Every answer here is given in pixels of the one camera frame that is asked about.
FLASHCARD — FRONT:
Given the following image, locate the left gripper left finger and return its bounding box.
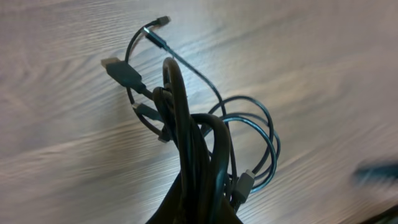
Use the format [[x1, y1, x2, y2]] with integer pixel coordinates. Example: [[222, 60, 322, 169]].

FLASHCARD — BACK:
[[146, 174, 187, 224]]

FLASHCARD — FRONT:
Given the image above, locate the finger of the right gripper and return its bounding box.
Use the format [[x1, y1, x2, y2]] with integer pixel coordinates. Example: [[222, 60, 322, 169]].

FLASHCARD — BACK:
[[353, 162, 397, 184]]

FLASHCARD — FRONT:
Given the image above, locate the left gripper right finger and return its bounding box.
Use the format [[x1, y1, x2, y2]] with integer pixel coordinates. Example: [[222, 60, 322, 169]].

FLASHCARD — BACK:
[[217, 198, 243, 224]]

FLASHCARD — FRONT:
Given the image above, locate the thin black USB-C cable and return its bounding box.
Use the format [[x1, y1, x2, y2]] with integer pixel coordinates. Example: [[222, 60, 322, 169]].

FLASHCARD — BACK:
[[124, 15, 282, 212]]

